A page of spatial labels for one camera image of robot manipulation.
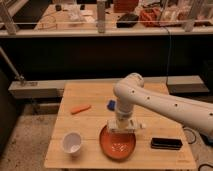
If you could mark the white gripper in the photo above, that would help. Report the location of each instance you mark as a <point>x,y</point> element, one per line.
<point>127,126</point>

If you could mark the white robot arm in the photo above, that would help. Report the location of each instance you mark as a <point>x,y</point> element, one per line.
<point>130,91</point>

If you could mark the orange ceramic bowl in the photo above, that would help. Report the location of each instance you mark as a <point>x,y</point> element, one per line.
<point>117,146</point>

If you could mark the blue bottle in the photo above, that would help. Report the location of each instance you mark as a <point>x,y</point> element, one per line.
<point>111,105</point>

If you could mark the black rectangular case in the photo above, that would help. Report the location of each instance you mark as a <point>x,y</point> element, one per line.
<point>166,143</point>

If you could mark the orange carrot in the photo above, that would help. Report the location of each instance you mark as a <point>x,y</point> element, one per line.
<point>80,108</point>

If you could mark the white cup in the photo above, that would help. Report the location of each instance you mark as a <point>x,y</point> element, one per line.
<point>72,143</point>

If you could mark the black box on shelf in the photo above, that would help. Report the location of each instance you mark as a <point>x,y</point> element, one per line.
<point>127,20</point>

